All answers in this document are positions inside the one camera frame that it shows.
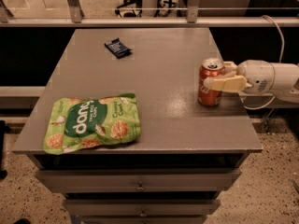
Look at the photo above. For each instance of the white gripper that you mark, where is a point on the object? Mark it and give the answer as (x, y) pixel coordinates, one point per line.
(256, 76)

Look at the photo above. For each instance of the orange coke can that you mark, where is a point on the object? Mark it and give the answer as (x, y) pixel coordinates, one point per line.
(211, 67)

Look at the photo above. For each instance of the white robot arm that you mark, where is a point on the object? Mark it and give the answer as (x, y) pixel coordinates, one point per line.
(285, 85)

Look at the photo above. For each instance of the metal window railing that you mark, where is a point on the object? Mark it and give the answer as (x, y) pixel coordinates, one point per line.
(154, 13)

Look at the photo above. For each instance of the grey drawer cabinet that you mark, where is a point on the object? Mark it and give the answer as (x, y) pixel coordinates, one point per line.
(186, 155)

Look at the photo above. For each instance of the dark blue snack bar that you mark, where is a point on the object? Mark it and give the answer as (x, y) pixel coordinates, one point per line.
(116, 47)

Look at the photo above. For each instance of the upper drawer knob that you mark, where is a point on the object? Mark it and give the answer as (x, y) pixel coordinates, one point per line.
(140, 188)

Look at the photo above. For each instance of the drawer knob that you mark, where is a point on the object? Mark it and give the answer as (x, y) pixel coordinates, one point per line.
(140, 188)
(143, 214)

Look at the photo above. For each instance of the lower drawer knob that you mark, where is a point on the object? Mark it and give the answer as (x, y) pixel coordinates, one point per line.
(143, 214)

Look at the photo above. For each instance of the green rice chips bag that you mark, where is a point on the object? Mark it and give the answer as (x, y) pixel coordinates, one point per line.
(77, 124)

